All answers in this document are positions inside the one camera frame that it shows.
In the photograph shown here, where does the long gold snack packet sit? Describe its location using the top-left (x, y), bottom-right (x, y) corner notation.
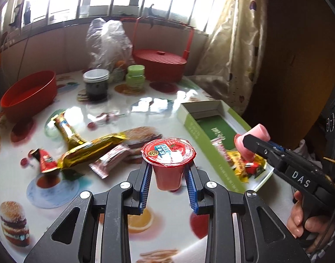
top-left (52, 112), bottom-right (86, 148)
top-left (58, 132), bottom-right (128, 170)

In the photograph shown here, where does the small glass jar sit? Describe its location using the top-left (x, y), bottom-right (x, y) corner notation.
top-left (111, 67), bottom-right (127, 83)

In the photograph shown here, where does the red lidded basket with handle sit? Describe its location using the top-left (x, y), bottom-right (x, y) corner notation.
top-left (132, 16), bottom-right (195, 83)

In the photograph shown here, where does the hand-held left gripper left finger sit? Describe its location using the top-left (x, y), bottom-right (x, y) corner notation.
top-left (24, 160), bottom-right (153, 263)

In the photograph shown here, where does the clear jar with dark contents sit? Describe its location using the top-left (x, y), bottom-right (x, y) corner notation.
top-left (83, 69), bottom-right (110, 102)

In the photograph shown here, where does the green and white cardboard box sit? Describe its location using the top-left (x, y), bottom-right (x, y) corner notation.
top-left (176, 100), bottom-right (275, 195)

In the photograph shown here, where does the white foam sheet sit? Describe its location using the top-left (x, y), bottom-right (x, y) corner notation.
top-left (181, 236), bottom-right (210, 263)

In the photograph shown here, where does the person's right hand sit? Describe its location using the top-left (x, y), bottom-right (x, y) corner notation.
top-left (287, 191), bottom-right (335, 254)

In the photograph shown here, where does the green jar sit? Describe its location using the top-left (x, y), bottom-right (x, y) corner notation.
top-left (125, 65), bottom-right (146, 89)

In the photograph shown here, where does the red white patterned packet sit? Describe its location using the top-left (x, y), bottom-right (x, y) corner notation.
top-left (89, 143), bottom-right (131, 180)
top-left (211, 137), bottom-right (229, 155)

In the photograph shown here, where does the red oval bowl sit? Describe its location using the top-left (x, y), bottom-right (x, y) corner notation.
top-left (0, 71), bottom-right (57, 124)

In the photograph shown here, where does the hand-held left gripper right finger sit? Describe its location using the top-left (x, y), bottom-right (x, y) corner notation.
top-left (183, 162), bottom-right (312, 263)

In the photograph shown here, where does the brown wooden cabinet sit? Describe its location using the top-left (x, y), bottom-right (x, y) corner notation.
top-left (250, 0), bottom-right (335, 148)

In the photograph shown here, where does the clear plastic bag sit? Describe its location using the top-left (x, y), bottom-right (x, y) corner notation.
top-left (85, 18), bottom-right (135, 72)

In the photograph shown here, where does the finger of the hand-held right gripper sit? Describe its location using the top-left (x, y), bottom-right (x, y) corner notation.
top-left (243, 132), bottom-right (297, 172)

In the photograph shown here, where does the cream patterned curtain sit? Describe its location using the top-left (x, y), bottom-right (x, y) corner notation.
top-left (192, 0), bottom-right (269, 116)

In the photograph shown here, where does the pink jelly cup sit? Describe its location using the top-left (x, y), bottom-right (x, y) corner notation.
top-left (234, 124), bottom-right (270, 163)
top-left (141, 137), bottom-right (197, 191)

